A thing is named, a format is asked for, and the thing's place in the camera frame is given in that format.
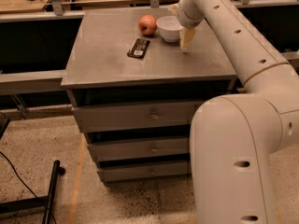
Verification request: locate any black metal stand base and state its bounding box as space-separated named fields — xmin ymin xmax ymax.
xmin=0 ymin=160 xmax=65 ymax=224

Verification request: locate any middle grey drawer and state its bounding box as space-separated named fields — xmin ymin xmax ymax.
xmin=88 ymin=136 xmax=189 ymax=161

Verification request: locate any black floor cable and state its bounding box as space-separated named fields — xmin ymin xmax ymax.
xmin=0 ymin=151 xmax=39 ymax=199

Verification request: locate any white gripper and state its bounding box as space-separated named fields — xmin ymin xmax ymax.
xmin=168 ymin=0 xmax=205 ymax=49

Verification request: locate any white bowl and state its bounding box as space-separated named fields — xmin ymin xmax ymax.
xmin=156 ymin=16 xmax=182 ymax=42

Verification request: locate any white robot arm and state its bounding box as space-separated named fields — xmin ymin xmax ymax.
xmin=171 ymin=0 xmax=299 ymax=224

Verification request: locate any top grey drawer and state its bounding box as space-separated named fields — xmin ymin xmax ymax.
xmin=74 ymin=100 xmax=203 ymax=133

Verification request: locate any grey drawer cabinet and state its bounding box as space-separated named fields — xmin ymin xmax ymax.
xmin=62 ymin=8 xmax=236 ymax=185

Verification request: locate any bottom grey drawer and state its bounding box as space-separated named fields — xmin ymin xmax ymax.
xmin=97 ymin=160 xmax=191 ymax=183

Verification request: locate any red apple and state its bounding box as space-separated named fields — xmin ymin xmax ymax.
xmin=138 ymin=15 xmax=157 ymax=36

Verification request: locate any grey drawer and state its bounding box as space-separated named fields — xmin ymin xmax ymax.
xmin=74 ymin=100 xmax=203 ymax=133
xmin=88 ymin=136 xmax=189 ymax=161
xmin=97 ymin=160 xmax=191 ymax=183

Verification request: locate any grey metal rail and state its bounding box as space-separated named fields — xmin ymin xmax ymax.
xmin=0 ymin=47 xmax=298 ymax=95

